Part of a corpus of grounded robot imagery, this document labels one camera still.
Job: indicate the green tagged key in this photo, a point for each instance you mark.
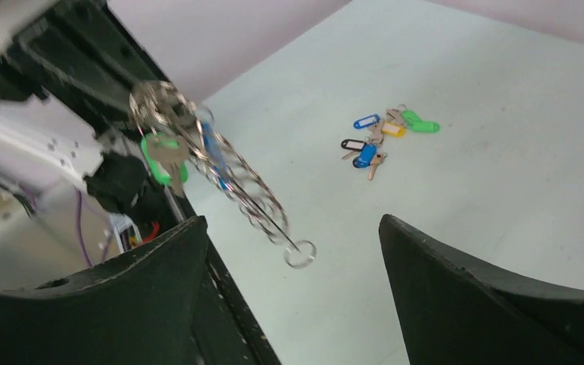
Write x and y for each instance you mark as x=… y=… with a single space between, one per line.
x=166 y=156

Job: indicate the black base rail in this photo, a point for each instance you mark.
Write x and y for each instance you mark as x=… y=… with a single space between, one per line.
x=223 y=328

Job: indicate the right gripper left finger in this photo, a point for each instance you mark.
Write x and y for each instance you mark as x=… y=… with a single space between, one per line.
x=133 y=309

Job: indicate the blue tagged key on disc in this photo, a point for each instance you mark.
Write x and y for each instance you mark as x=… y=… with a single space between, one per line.
x=218 y=169

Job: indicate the blue outlined key tag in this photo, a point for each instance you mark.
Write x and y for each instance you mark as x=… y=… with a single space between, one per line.
x=367 y=121

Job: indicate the metal key ring disc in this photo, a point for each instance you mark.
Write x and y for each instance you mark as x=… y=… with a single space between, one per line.
x=181 y=130

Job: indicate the yellow key tag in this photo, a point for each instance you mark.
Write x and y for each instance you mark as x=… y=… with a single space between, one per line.
x=392 y=129

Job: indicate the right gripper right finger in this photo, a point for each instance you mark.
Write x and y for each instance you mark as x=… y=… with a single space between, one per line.
x=455 y=308

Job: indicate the black outlined key tag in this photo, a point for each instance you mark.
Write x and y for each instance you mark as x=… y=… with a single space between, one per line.
x=353 y=144

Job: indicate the solid blue key tag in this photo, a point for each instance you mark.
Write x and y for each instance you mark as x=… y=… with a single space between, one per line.
x=365 y=157

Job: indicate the green key tag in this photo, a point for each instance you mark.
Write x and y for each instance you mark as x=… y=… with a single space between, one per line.
x=417 y=124

